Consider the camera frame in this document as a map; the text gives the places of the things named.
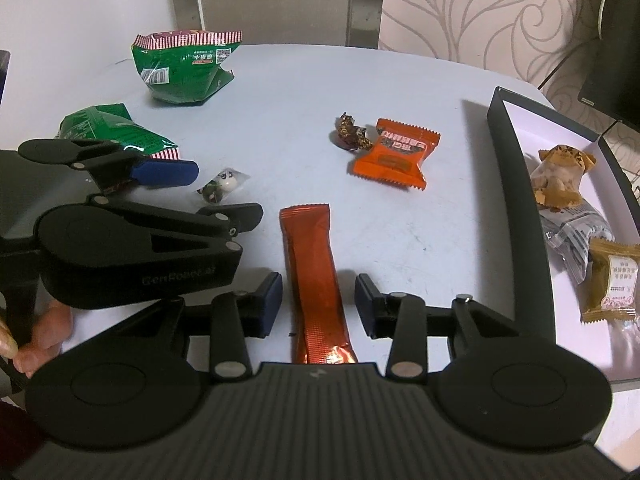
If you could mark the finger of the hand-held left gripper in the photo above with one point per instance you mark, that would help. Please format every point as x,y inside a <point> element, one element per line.
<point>165,173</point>
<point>200,222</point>

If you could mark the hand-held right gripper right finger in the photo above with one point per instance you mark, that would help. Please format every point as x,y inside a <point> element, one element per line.
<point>366,307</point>

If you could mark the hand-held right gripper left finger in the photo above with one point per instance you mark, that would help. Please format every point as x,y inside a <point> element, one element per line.
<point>272,307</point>

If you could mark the small panda candy packet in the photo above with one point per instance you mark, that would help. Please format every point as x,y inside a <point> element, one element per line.
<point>225,182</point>

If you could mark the long orange stick packet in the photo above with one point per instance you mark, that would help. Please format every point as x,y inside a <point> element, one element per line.
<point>312,280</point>

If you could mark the torn green snack bag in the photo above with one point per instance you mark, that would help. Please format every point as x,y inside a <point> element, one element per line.
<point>180,70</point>

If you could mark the square orange snack packet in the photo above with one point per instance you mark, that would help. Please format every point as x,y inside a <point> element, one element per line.
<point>395,155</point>

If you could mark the brown candy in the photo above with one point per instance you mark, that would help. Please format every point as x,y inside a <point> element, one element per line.
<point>352,132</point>

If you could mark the black box white inside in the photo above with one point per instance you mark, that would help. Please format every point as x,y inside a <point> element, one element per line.
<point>520,210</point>

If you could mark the clear grey snack packet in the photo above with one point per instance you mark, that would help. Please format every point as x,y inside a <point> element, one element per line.
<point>575,237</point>

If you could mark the clear peanut packet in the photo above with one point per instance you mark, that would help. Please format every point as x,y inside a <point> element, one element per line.
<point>557,175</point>

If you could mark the yellow-brown pastry packet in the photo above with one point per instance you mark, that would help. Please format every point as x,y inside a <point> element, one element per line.
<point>612,280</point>

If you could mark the person's left hand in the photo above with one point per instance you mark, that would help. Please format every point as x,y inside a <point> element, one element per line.
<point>52,330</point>

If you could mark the silver framed door panel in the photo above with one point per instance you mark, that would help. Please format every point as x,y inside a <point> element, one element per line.
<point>280,0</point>

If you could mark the black wall television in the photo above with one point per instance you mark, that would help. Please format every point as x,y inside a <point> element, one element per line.
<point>617,50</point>

